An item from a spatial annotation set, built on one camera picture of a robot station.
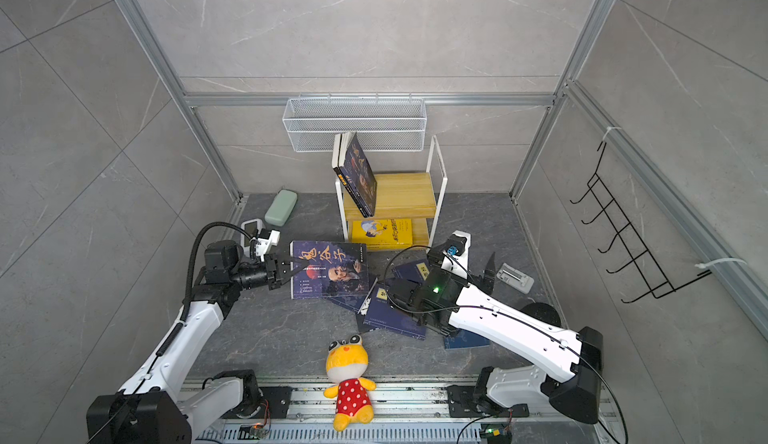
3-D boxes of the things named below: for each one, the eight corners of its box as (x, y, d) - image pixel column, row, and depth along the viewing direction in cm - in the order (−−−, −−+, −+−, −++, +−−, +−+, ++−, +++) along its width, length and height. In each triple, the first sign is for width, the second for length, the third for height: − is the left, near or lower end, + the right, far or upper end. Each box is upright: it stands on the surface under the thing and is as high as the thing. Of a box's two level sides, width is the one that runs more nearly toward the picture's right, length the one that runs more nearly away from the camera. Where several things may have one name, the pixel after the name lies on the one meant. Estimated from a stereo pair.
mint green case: (263, 224, 112) (261, 219, 110) (282, 193, 122) (280, 188, 120) (282, 227, 111) (280, 222, 109) (299, 196, 121) (297, 191, 119)
